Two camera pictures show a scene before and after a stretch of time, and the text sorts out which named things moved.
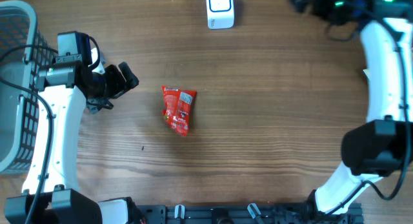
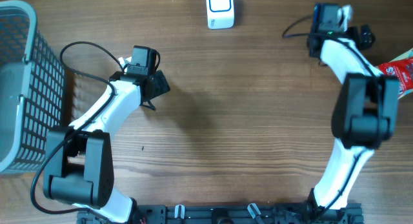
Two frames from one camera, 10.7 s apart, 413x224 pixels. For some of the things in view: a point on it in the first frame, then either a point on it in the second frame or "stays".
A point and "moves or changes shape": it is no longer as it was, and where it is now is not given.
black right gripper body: [321, 6] → [364, 42]
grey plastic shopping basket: [24, 50] stays
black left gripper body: [108, 86] → [160, 85]
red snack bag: [177, 104] moves or changes shape
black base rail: [244, 213] stays
